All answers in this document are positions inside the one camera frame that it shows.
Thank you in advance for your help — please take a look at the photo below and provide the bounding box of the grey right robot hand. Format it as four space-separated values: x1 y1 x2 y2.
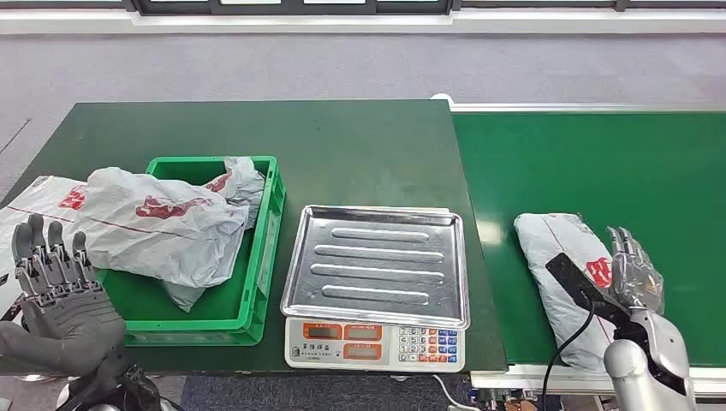
606 226 665 314

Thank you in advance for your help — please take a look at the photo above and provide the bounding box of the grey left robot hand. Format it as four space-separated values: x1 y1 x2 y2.
0 214 127 377

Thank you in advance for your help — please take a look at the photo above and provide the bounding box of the grey courier package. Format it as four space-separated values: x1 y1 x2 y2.
514 212 619 376

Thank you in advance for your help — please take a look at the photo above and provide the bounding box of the green conveyor belt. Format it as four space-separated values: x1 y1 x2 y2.
431 93 726 398

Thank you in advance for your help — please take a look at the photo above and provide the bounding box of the white courier bag black print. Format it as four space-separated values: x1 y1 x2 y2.
0 175 90 319

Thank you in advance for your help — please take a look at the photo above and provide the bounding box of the large grey crumpled courier bag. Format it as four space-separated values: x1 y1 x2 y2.
67 166 251 313

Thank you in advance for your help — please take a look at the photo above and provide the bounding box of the green plastic crate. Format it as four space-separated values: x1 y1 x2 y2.
95 155 287 348

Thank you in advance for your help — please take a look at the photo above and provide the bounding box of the small grey crumpled courier bag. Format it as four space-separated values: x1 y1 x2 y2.
204 156 266 231

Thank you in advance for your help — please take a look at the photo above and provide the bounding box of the steel scale tray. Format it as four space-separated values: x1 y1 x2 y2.
280 205 471 332

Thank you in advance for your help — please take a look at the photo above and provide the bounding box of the white electronic scale body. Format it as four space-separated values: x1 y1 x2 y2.
283 316 467 374

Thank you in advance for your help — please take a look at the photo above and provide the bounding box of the white window sill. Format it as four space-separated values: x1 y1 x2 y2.
0 8 726 36

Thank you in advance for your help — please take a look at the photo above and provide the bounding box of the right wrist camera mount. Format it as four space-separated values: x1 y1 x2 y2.
545 253 632 329

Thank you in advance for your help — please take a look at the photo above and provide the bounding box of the black camera cable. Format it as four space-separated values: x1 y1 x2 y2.
541 301 597 411

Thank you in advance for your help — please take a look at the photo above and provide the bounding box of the white scale cable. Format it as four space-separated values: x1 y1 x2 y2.
431 374 483 411

